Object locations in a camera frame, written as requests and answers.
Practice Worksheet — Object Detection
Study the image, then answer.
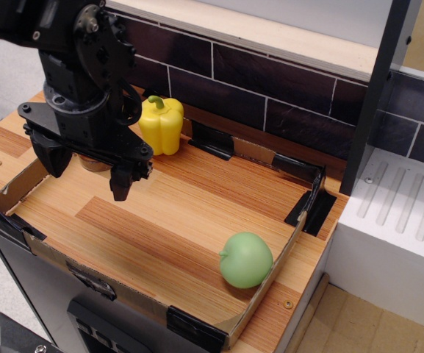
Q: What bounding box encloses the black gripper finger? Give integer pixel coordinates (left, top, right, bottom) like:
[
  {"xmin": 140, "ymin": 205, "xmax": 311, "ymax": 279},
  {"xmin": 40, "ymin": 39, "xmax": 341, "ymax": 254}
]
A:
[
  {"xmin": 109, "ymin": 165, "xmax": 133, "ymax": 202},
  {"xmin": 30, "ymin": 132, "xmax": 72, "ymax": 178}
]

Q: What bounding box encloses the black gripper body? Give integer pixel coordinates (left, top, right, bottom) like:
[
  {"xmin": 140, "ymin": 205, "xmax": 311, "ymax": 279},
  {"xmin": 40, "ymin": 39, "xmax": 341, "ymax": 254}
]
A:
[{"xmin": 18, "ymin": 85, "xmax": 153, "ymax": 181}]

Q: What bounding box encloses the red-capped spice bottle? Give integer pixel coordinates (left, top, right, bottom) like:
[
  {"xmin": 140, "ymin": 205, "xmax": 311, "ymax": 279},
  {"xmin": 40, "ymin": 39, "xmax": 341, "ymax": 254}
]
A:
[{"xmin": 78, "ymin": 154, "xmax": 112, "ymax": 172}]

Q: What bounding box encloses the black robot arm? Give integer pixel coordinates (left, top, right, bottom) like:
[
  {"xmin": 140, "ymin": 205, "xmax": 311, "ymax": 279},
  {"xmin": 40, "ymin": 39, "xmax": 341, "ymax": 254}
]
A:
[{"xmin": 0, "ymin": 1, "xmax": 153, "ymax": 201}]

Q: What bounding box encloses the yellow toy bell pepper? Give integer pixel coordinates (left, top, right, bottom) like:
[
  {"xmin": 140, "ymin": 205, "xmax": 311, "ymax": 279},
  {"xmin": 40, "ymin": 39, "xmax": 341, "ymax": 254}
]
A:
[{"xmin": 138, "ymin": 96, "xmax": 184, "ymax": 155}]

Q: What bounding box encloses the black oven control panel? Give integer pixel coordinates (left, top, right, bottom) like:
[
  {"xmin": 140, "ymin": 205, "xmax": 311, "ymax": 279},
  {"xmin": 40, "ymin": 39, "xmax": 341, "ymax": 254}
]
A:
[{"xmin": 67, "ymin": 300, "xmax": 151, "ymax": 353}]

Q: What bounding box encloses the green toy apple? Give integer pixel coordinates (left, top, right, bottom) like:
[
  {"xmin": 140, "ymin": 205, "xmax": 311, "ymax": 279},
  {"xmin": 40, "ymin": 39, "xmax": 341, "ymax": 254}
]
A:
[{"xmin": 219, "ymin": 232, "xmax": 273, "ymax": 289}]

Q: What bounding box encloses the light wooden shelf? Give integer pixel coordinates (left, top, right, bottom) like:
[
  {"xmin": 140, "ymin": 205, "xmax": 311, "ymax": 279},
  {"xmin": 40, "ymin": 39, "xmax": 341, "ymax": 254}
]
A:
[{"xmin": 107, "ymin": 1, "xmax": 378, "ymax": 82}]

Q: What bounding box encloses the white toy sink drainboard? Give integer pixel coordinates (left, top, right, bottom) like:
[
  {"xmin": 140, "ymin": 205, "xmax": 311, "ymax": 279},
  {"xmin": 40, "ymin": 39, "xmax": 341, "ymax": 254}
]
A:
[{"xmin": 326, "ymin": 67, "xmax": 424, "ymax": 325}]

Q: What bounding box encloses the dark vertical post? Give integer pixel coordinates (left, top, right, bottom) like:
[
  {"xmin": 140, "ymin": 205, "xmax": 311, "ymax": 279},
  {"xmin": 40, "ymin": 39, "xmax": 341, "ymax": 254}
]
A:
[{"xmin": 339, "ymin": 1, "xmax": 410, "ymax": 196}]

